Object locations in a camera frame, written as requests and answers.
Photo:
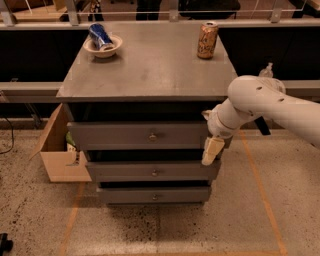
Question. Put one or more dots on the grey top drawer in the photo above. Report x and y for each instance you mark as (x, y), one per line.
(138, 135)

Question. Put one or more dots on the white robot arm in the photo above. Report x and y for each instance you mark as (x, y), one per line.
(252, 97)

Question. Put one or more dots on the white ceramic bowl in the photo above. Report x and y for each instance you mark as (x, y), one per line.
(105, 51)

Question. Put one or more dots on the grey bottom drawer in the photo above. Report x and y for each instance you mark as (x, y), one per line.
(154, 195)

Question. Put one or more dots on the grey middle drawer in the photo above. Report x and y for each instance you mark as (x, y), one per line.
(152, 171)

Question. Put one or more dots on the green bag in box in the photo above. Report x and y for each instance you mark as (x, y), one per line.
(69, 139)

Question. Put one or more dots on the cardboard box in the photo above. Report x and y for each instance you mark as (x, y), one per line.
(62, 164)

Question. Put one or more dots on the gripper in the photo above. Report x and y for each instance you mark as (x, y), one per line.
(218, 126)

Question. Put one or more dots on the black object on floor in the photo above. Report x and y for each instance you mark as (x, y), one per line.
(6, 245)

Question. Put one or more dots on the clear sanitizer bottle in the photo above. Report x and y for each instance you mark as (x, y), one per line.
(267, 71)

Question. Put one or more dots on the grey drawer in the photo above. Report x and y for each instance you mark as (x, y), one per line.
(138, 135)
(154, 195)
(152, 171)

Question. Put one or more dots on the orange soda can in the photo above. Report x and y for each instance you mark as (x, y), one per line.
(207, 39)

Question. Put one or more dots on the grey drawer cabinet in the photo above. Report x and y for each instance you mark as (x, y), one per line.
(137, 116)

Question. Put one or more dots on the blue soda can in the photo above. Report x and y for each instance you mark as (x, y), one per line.
(100, 38)

